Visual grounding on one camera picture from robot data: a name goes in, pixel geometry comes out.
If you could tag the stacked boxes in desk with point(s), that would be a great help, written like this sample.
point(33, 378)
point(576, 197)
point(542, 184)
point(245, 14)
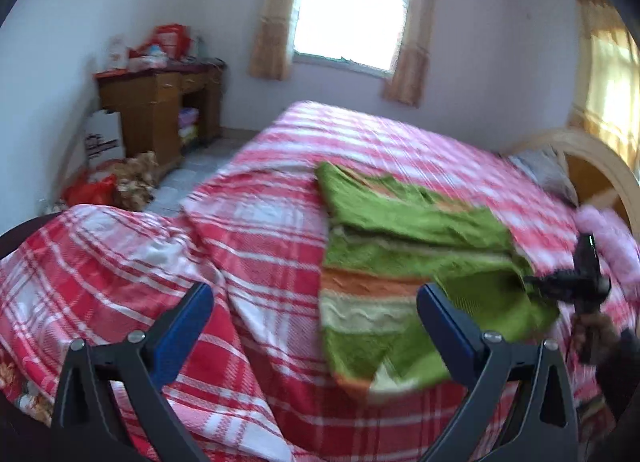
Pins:
point(189, 125)

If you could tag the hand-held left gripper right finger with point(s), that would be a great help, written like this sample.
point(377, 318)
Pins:
point(447, 332)

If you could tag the pink fluffy cloth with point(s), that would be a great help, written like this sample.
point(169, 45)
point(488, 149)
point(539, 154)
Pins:
point(615, 237)

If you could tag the brown floral cloth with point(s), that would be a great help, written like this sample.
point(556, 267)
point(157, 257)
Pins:
point(135, 182)

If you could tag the green striped sweater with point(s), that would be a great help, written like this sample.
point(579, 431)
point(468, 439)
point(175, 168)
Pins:
point(400, 227)

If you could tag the wooden desk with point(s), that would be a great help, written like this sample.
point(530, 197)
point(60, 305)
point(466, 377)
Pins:
point(145, 102)

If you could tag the window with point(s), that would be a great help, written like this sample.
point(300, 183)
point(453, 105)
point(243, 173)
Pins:
point(350, 7)

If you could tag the yellow curtain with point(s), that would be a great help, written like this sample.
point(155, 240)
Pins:
point(610, 77)

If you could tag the red gift box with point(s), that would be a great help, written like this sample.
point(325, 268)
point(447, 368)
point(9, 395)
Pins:
point(170, 40)

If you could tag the bed with red plaid sheet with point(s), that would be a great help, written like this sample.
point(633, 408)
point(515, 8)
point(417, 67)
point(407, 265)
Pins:
point(270, 252)

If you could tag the red plastic bag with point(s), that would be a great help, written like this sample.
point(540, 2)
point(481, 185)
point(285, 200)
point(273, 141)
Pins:
point(90, 192)

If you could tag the grey striped pillow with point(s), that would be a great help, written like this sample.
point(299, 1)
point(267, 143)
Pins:
point(545, 172)

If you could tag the beige floral curtain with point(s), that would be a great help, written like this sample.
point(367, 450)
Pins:
point(272, 22)
point(412, 42)

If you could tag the person's right hand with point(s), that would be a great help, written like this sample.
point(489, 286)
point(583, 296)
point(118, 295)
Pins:
point(602, 332)

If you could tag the white carton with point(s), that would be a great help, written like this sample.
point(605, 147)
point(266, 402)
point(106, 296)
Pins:
point(118, 52)

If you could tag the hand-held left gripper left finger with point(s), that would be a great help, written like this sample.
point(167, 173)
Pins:
point(182, 327)

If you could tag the white paper bag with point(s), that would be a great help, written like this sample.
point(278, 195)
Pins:
point(104, 140)

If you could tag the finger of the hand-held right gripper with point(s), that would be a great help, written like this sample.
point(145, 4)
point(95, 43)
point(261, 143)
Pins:
point(540, 284)

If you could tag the light wooden headboard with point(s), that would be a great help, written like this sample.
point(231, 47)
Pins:
point(585, 147)

